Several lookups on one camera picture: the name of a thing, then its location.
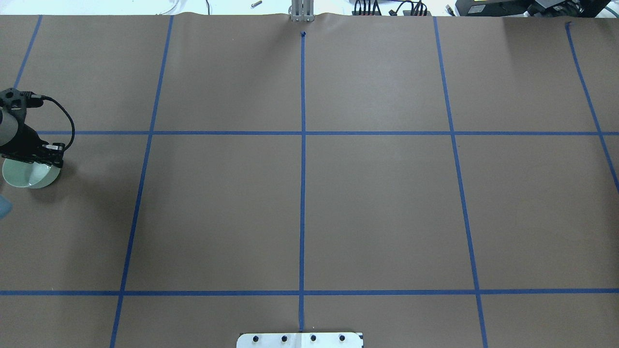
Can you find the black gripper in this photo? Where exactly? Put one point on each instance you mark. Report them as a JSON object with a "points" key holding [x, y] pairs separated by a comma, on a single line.
{"points": [[26, 140]]}

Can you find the light green ceramic bowl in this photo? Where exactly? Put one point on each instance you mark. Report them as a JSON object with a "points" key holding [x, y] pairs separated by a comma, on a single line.
{"points": [[19, 174]]}

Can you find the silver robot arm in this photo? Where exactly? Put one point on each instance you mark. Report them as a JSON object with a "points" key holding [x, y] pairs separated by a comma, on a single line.
{"points": [[9, 127]]}

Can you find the black power strip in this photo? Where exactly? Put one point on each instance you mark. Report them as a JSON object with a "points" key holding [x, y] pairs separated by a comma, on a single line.
{"points": [[394, 8]]}

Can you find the black device on desk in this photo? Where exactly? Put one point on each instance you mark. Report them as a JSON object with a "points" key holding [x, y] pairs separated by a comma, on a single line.
{"points": [[532, 8]]}

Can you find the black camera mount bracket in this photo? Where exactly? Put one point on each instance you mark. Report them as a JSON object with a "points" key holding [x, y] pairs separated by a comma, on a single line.
{"points": [[17, 102]]}

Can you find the aluminium frame post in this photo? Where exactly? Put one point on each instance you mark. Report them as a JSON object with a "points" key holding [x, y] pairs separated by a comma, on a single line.
{"points": [[302, 11]]}

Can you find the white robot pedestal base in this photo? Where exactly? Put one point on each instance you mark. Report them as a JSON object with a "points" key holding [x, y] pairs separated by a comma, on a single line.
{"points": [[301, 340]]}

